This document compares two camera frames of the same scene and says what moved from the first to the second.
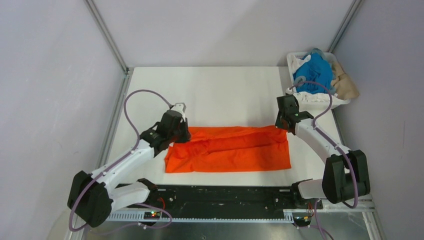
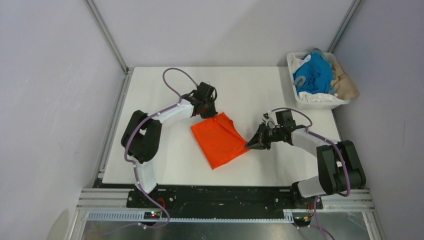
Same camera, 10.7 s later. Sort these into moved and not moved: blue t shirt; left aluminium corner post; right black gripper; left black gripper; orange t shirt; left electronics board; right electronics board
Moved: left black gripper; orange t shirt; right black gripper
Not moved: left aluminium corner post; left electronics board; blue t shirt; right electronics board
